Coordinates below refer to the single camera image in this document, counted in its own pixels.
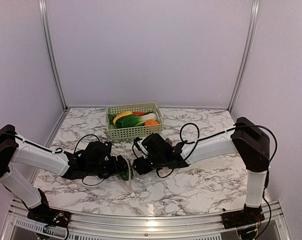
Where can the aluminium frame post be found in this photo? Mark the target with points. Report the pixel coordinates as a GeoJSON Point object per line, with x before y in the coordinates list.
{"type": "Point", "coordinates": [246, 53]}
{"type": "Point", "coordinates": [50, 52]}

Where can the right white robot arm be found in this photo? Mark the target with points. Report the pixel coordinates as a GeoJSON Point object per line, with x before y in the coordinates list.
{"type": "Point", "coordinates": [250, 141]}

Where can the fake red carrot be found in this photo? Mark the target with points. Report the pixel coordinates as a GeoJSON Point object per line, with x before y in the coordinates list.
{"type": "Point", "coordinates": [139, 114]}

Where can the fake green leafy vegetable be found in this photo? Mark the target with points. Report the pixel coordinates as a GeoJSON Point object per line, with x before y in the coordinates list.
{"type": "Point", "coordinates": [131, 121]}

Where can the front aluminium frame rail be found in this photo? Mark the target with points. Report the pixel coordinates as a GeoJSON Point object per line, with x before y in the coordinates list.
{"type": "Point", "coordinates": [84, 226]}

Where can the left aluminium frame post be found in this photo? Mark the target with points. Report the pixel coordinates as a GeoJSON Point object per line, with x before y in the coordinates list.
{"type": "Point", "coordinates": [50, 52]}

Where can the fake orange tangerine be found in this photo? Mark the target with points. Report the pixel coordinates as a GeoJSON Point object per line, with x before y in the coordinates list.
{"type": "Point", "coordinates": [151, 122]}

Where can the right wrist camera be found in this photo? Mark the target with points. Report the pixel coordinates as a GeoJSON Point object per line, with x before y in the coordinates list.
{"type": "Point", "coordinates": [136, 143]}

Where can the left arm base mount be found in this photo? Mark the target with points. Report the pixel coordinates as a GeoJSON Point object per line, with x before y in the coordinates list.
{"type": "Point", "coordinates": [50, 216]}

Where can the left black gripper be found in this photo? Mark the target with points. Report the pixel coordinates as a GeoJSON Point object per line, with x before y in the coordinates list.
{"type": "Point", "coordinates": [115, 168]}

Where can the right aluminium frame post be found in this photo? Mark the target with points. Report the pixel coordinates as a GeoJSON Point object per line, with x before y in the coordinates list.
{"type": "Point", "coordinates": [246, 53]}

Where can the clear dotted zip bag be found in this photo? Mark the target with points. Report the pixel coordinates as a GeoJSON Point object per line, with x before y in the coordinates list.
{"type": "Point", "coordinates": [126, 185]}

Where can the fake purple grapes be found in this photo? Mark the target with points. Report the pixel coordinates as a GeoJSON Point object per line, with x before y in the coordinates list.
{"type": "Point", "coordinates": [169, 141]}

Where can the green perforated plastic basket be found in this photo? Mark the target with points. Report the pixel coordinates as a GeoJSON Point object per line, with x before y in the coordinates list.
{"type": "Point", "coordinates": [115, 133]}

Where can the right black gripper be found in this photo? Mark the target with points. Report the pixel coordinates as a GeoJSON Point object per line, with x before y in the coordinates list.
{"type": "Point", "coordinates": [141, 168]}

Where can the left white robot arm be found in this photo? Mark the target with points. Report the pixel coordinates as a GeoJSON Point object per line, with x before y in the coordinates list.
{"type": "Point", "coordinates": [15, 149]}

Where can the fake yellow lemon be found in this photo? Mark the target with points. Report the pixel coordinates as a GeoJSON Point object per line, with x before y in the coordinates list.
{"type": "Point", "coordinates": [123, 114]}

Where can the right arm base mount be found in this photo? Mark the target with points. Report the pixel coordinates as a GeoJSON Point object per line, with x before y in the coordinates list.
{"type": "Point", "coordinates": [243, 217]}

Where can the fake green bell pepper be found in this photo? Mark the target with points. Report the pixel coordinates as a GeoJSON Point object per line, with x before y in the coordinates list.
{"type": "Point", "coordinates": [128, 174]}

